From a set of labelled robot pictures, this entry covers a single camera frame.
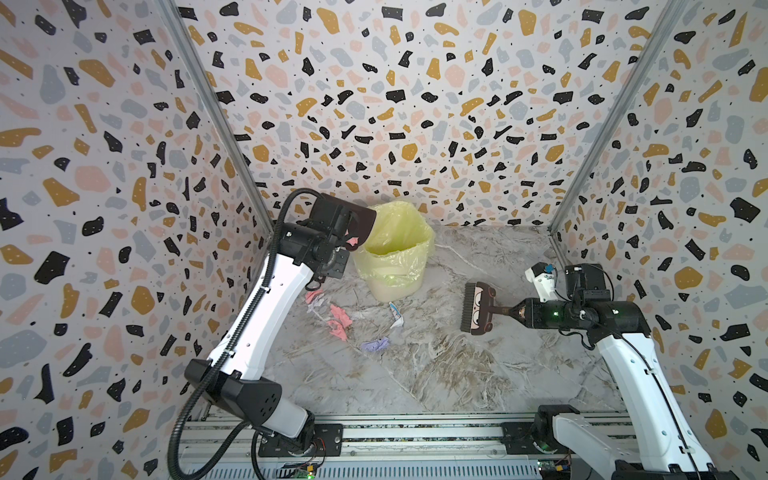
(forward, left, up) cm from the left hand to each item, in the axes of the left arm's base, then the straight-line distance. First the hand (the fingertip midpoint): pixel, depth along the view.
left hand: (328, 256), depth 72 cm
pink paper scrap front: (+7, -5, -2) cm, 9 cm away
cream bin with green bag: (+3, -16, -5) cm, 17 cm away
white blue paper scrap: (0, -17, -30) cm, 34 cm away
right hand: (-10, -44, -7) cm, 46 cm away
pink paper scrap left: (-5, +1, -31) cm, 31 cm away
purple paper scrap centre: (-10, -10, -31) cm, 34 cm away
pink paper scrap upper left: (0, +1, -30) cm, 30 cm away
